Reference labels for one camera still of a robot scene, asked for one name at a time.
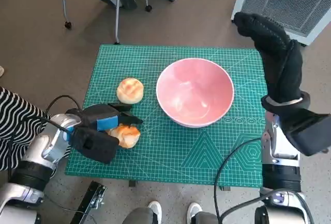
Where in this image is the pink bowl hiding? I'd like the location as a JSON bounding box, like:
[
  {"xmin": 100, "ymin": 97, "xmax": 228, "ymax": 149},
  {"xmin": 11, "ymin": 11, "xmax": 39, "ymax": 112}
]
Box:
[{"xmin": 156, "ymin": 57, "xmax": 235, "ymax": 128}]

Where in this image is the long black robot cable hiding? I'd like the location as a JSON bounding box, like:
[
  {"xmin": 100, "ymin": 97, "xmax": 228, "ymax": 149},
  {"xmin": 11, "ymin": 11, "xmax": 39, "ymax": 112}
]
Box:
[{"xmin": 214, "ymin": 137, "xmax": 263, "ymax": 224}]

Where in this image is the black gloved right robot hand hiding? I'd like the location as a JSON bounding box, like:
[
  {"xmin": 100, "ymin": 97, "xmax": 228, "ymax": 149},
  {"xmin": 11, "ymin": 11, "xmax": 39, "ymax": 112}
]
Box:
[{"xmin": 234, "ymin": 12, "xmax": 304, "ymax": 104}]

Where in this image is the white cabinet with mesh grille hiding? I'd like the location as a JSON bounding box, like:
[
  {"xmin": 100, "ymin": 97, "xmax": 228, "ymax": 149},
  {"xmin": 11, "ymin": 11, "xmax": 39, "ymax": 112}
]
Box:
[{"xmin": 231, "ymin": 0, "xmax": 331, "ymax": 46}]

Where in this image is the black cable at shoulder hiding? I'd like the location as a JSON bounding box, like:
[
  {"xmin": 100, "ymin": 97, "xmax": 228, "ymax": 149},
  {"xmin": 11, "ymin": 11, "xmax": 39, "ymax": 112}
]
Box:
[{"xmin": 219, "ymin": 190, "xmax": 310, "ymax": 224}]

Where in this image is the long orange bread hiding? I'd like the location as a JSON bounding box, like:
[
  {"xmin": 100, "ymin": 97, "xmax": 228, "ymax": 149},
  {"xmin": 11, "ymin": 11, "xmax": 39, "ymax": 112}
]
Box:
[{"xmin": 107, "ymin": 123, "xmax": 141, "ymax": 149}]

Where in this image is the black metal bracket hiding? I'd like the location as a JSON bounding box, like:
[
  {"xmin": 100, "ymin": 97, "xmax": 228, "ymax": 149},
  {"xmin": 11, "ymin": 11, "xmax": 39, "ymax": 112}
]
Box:
[{"xmin": 69, "ymin": 181, "xmax": 108, "ymax": 224}]

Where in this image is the round pale bread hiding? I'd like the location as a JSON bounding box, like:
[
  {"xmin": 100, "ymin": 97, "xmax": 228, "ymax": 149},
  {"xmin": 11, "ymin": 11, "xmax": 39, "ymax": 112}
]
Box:
[{"xmin": 116, "ymin": 77, "xmax": 145, "ymax": 104}]

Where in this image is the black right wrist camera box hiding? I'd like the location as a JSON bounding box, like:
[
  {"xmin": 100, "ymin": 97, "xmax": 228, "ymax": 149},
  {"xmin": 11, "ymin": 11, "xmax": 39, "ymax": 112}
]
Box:
[{"xmin": 280, "ymin": 109, "xmax": 331, "ymax": 157}]

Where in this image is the person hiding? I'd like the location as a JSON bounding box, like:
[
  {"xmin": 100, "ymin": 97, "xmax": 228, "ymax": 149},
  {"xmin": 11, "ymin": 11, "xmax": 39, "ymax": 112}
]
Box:
[{"xmin": 0, "ymin": 86, "xmax": 72, "ymax": 173}]

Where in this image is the green cutting mat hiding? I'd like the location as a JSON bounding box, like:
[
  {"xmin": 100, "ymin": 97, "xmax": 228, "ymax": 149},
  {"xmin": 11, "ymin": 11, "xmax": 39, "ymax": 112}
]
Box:
[{"xmin": 64, "ymin": 44, "xmax": 269, "ymax": 188}]

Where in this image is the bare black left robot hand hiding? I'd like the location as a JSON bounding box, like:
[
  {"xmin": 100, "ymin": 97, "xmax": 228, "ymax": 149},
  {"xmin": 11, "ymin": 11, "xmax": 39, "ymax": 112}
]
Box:
[{"xmin": 77, "ymin": 102, "xmax": 144, "ymax": 133}]

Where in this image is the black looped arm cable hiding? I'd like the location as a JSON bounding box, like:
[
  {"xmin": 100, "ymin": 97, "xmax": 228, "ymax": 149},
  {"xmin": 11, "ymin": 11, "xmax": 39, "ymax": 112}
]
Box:
[{"xmin": 33, "ymin": 94, "xmax": 81, "ymax": 135}]

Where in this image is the grey wheeled chair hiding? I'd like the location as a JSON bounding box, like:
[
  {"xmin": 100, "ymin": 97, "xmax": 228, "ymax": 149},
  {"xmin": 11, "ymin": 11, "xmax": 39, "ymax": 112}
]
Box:
[{"xmin": 59, "ymin": 0, "xmax": 153, "ymax": 45}]

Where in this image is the grey trouser leg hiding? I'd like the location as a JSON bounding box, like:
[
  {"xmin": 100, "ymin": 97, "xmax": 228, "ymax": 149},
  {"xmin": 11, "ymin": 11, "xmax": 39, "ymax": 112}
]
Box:
[
  {"xmin": 121, "ymin": 206, "xmax": 156, "ymax": 224},
  {"xmin": 192, "ymin": 211, "xmax": 220, "ymax": 224}
]

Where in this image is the white shoe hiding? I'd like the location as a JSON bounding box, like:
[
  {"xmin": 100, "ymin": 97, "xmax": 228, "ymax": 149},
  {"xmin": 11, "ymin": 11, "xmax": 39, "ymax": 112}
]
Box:
[
  {"xmin": 148, "ymin": 200, "xmax": 163, "ymax": 224},
  {"xmin": 187, "ymin": 202, "xmax": 203, "ymax": 221}
]

